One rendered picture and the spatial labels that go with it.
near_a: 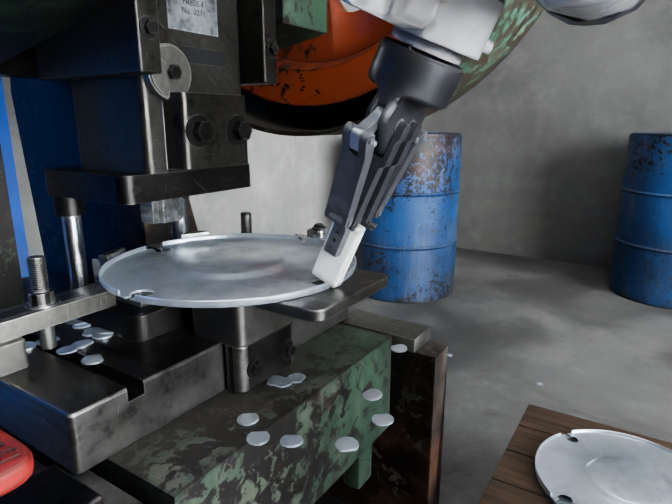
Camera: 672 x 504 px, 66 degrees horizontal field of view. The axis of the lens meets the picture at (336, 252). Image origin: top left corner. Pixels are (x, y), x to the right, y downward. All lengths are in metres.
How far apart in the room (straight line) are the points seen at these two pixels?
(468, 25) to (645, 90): 3.33
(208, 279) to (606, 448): 0.82
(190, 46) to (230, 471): 0.44
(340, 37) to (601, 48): 2.95
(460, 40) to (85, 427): 0.45
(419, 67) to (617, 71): 3.35
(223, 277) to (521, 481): 0.66
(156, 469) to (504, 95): 3.58
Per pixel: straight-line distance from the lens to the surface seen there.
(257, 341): 0.60
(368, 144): 0.42
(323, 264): 0.52
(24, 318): 0.61
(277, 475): 0.60
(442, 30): 0.43
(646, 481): 1.07
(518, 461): 1.06
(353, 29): 0.94
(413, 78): 0.43
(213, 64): 0.65
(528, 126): 3.83
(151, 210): 0.68
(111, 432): 0.54
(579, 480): 1.03
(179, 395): 0.58
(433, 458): 0.86
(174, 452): 0.54
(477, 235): 3.99
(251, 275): 0.56
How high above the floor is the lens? 0.95
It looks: 14 degrees down
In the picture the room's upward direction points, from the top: straight up
